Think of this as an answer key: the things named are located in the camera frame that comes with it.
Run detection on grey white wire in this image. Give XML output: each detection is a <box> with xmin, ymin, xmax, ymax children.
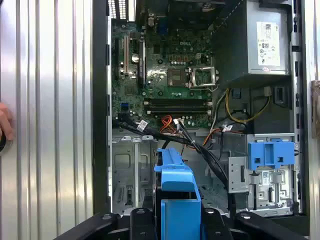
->
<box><xmin>209</xmin><ymin>88</ymin><xmax>228</xmax><ymax>134</ymax></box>

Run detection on hard disk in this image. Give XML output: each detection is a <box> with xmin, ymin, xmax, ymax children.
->
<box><xmin>153</xmin><ymin>147</ymin><xmax>204</xmax><ymax>240</ymax></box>

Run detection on dark square CPU socket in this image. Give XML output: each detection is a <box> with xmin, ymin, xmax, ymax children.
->
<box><xmin>167</xmin><ymin>68</ymin><xmax>188</xmax><ymax>88</ymax></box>

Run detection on black expansion slot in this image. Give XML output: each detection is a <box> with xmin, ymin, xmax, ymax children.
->
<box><xmin>114</xmin><ymin>37</ymin><xmax>120</xmax><ymax>81</ymax></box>

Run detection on beige expansion slot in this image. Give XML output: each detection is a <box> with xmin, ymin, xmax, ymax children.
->
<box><xmin>123</xmin><ymin>34</ymin><xmax>130</xmax><ymax>76</ymax></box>

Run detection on blue plastic drive bracket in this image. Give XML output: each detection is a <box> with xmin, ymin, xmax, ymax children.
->
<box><xmin>247</xmin><ymin>141</ymin><xmax>296</xmax><ymax>170</ymax></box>

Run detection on black RAM slot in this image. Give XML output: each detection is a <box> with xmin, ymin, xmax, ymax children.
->
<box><xmin>143</xmin><ymin>98</ymin><xmax>213</xmax><ymax>104</ymax></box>
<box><xmin>143</xmin><ymin>110</ymin><xmax>213</xmax><ymax>116</ymax></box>
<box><xmin>143</xmin><ymin>102</ymin><xmax>213</xmax><ymax>107</ymax></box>
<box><xmin>143</xmin><ymin>106</ymin><xmax>213</xmax><ymax>112</ymax></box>

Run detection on person's hand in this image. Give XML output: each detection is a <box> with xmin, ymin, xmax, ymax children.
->
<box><xmin>0</xmin><ymin>101</ymin><xmax>15</xmax><ymax>141</ymax></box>

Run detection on round black tool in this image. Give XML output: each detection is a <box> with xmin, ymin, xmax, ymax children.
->
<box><xmin>0</xmin><ymin>129</ymin><xmax>10</xmax><ymax>154</ymax></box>

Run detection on black wire bundle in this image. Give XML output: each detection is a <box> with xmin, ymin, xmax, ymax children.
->
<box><xmin>112</xmin><ymin>119</ymin><xmax>236</xmax><ymax>216</ymax></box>

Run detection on long orange wire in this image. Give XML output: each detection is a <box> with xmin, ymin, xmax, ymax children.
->
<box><xmin>202</xmin><ymin>129</ymin><xmax>247</xmax><ymax>149</ymax></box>

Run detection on orange red wire loop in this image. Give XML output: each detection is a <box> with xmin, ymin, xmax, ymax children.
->
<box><xmin>159</xmin><ymin>115</ymin><xmax>176</xmax><ymax>136</ymax></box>

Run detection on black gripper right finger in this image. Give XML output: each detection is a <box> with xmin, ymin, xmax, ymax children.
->
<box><xmin>201</xmin><ymin>206</ymin><xmax>310</xmax><ymax>240</ymax></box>

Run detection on metal drive cage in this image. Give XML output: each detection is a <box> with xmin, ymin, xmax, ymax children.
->
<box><xmin>228</xmin><ymin>133</ymin><xmax>301</xmax><ymax>218</ymax></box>

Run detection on metal disk bay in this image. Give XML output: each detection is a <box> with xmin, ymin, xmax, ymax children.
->
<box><xmin>111</xmin><ymin>134</ymin><xmax>161</xmax><ymax>216</ymax></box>

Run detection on yellow power wires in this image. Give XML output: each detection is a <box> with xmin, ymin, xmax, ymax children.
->
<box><xmin>224</xmin><ymin>87</ymin><xmax>272</xmax><ymax>124</ymax></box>

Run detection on black open PC case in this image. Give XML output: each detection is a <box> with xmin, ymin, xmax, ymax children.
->
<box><xmin>91</xmin><ymin>0</ymin><xmax>308</xmax><ymax>240</ymax></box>

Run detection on grey power supply unit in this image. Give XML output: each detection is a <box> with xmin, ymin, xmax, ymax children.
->
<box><xmin>211</xmin><ymin>0</ymin><xmax>294</xmax><ymax>85</ymax></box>

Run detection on metal socket cover frame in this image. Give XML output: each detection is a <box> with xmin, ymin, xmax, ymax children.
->
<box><xmin>187</xmin><ymin>66</ymin><xmax>217</xmax><ymax>89</ymax></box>

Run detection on green Dell motherboard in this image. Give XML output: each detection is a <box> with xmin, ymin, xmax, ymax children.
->
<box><xmin>111</xmin><ymin>0</ymin><xmax>216</xmax><ymax>130</ymax></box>

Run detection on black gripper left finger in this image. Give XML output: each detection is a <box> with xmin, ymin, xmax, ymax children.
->
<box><xmin>52</xmin><ymin>206</ymin><xmax>157</xmax><ymax>240</ymax></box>

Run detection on black graphics card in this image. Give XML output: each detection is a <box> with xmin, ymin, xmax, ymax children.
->
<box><xmin>136</xmin><ymin>26</ymin><xmax>147</xmax><ymax>88</ymax></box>

